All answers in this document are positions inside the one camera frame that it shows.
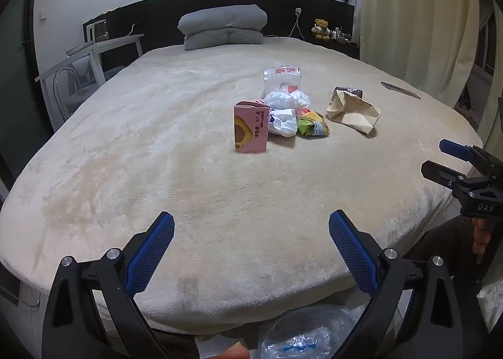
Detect small bottles on shelf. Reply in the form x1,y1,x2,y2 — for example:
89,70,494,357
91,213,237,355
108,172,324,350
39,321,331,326
329,25,358,47

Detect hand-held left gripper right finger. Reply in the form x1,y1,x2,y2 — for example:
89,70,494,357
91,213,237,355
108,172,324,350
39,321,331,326
329,210,464,359

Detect clear plastic garbage bag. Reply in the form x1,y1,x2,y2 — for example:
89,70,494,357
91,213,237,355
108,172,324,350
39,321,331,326
255,304,370,359

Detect dark flat strip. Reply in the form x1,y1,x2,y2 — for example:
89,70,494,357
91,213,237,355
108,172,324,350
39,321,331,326
380,82,421,100

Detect green yellow snack packet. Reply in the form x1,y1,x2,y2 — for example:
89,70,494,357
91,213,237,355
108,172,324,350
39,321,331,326
296,110,331,137

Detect white blue snack packet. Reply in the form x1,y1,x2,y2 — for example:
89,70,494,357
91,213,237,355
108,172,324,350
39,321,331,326
268,108,298,137

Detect black headboard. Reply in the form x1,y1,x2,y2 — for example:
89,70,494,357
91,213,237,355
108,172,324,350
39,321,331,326
82,0,360,61

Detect white plastic ball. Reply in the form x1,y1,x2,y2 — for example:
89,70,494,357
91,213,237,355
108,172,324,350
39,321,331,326
264,91,293,109
290,89,311,110

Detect cream curtain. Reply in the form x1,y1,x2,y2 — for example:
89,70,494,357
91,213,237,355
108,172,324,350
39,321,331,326
356,0,484,136

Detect brown teddy bear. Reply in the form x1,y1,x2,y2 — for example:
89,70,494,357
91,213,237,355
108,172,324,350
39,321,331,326
311,19,331,41

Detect grey pillow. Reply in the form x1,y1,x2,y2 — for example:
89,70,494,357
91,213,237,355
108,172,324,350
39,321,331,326
184,28,265,51
178,4,268,35

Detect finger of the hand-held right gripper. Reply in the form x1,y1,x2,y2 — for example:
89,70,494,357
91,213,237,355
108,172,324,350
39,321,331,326
420,160,492,192
439,139,503,177

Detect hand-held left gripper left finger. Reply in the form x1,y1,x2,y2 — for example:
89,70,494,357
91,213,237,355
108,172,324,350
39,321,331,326
41,211,175,359

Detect clear red-printed plastic bag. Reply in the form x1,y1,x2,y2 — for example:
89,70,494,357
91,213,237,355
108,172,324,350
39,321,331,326
263,65,305,98

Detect white charger with cable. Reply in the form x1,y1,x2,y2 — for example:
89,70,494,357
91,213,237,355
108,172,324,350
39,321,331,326
289,8,303,40

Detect person's right hand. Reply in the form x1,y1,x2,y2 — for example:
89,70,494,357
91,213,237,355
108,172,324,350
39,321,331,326
473,218,492,255

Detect pink carton box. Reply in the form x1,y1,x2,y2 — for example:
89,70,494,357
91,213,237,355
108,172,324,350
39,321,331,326
233,101,270,155

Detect white table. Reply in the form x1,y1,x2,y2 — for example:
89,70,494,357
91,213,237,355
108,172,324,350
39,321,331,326
35,34,145,132

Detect metal frame chair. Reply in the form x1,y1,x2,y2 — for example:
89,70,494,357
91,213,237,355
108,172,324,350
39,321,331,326
51,57,126,116

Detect beige paper bag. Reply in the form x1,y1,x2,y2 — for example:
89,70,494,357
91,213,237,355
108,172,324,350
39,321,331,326
326,87,383,134

